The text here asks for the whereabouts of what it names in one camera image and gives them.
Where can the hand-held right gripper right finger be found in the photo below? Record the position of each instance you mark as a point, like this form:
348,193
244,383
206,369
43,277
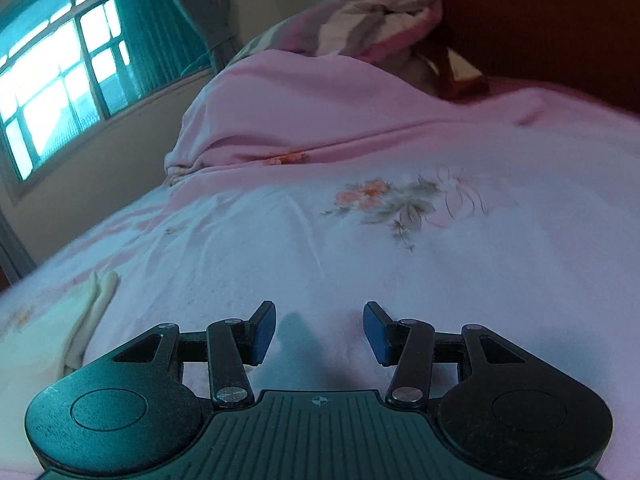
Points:
375,332

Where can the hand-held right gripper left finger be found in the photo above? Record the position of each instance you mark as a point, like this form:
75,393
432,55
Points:
265,331

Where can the cream knit sweater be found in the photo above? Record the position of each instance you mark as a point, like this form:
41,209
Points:
45,325

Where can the floral bed sheet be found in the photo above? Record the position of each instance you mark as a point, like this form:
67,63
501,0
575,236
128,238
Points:
350,250

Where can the pink blanket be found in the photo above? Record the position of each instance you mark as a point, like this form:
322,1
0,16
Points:
320,110

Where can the striped pillow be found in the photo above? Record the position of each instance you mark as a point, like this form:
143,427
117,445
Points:
360,25

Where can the grey curtain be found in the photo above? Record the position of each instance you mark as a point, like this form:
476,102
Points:
200,5

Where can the brown wooden headboard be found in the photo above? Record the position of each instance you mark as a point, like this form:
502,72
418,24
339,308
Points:
530,15

